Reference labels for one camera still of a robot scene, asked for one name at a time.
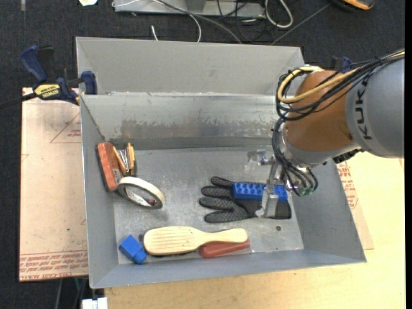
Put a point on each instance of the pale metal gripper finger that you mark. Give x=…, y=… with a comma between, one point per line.
x=271, y=204
x=259, y=158

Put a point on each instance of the blue toy brick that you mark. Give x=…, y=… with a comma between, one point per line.
x=248, y=190

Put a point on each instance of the black dotted work glove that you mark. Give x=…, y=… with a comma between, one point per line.
x=225, y=208

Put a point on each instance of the grey metal bin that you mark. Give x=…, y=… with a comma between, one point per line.
x=199, y=172

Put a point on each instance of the red-brown flat block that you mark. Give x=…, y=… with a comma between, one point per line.
x=222, y=249

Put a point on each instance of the white tape roll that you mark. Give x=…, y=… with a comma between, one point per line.
x=154, y=190

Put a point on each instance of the orange and silver packet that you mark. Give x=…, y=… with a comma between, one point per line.
x=127, y=159

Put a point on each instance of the blue angular block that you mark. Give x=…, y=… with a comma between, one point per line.
x=132, y=248

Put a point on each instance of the orange flat block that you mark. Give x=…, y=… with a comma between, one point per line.
x=107, y=166

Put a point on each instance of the brown cardboard board red print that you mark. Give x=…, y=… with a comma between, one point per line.
x=51, y=179

